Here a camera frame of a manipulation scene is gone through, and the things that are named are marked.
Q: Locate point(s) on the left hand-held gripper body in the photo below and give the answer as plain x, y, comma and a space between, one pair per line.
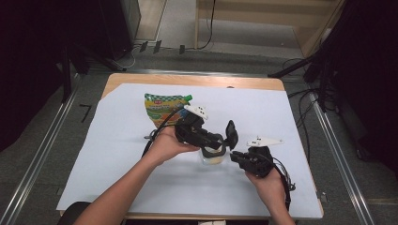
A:
187, 129

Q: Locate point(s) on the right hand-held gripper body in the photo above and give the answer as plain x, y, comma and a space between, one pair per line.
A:
259, 161

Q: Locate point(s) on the clear jar with black lid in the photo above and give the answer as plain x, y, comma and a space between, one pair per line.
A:
216, 159

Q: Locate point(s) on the yellow green spout pouch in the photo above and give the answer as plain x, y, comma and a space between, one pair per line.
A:
159, 104

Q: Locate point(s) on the person's left hand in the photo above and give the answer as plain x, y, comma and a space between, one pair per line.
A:
165, 145

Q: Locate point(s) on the person's right hand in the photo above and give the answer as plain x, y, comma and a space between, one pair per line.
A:
270, 189

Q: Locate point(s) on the wooden table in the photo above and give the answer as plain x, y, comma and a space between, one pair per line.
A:
194, 79

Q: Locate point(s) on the black stand leg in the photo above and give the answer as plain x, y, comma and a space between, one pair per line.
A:
291, 67
94, 57

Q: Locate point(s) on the black cabinet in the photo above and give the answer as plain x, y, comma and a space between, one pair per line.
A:
120, 25

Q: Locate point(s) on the light wooden shelf unit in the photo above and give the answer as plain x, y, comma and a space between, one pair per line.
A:
269, 15

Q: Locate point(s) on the black curtain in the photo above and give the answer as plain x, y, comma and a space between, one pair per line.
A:
31, 62
369, 62

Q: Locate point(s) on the metal floor rail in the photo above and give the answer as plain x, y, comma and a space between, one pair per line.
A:
341, 156
37, 162
194, 72

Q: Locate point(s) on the small black floor bracket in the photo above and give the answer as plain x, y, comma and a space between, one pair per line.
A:
182, 49
143, 46
157, 46

